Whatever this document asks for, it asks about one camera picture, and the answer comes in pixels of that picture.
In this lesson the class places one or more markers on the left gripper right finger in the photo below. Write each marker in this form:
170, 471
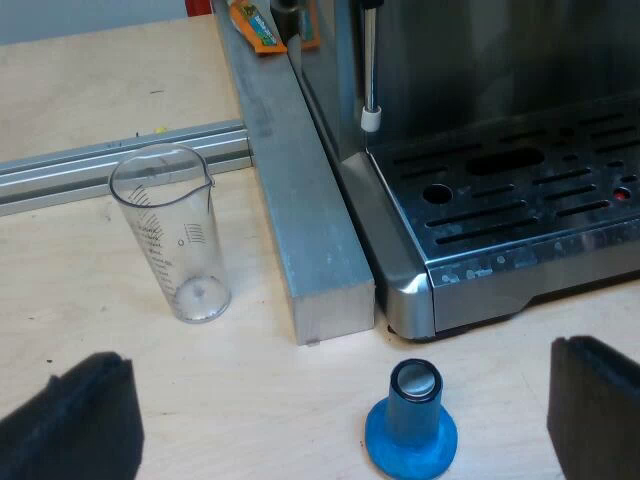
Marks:
595, 400

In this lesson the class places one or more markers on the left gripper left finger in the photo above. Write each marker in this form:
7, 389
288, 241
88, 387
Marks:
75, 425

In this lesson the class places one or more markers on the bright blue tamper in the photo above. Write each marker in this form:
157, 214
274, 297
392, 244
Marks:
411, 430

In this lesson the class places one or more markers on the clear measuring glass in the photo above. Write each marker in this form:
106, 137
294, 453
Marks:
172, 235

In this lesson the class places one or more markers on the steel espresso machine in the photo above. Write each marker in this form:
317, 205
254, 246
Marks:
500, 200

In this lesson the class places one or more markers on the metal block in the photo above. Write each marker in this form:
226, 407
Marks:
300, 200

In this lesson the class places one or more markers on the orange packet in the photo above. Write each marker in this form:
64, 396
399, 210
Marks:
260, 27

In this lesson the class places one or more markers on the aluminium rail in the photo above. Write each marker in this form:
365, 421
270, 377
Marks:
100, 160

